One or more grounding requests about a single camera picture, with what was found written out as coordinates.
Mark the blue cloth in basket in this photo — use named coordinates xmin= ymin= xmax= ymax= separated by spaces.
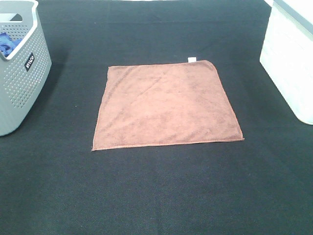
xmin=0 ymin=32 xmax=22 ymax=57

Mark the white storage bin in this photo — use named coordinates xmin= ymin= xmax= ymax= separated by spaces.
xmin=260 ymin=0 xmax=313 ymax=125

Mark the grey perforated laundry basket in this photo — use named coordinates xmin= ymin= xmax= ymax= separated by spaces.
xmin=0 ymin=0 xmax=52 ymax=136

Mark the brown microfiber towel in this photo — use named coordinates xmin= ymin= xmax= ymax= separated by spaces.
xmin=92 ymin=60 xmax=244 ymax=150

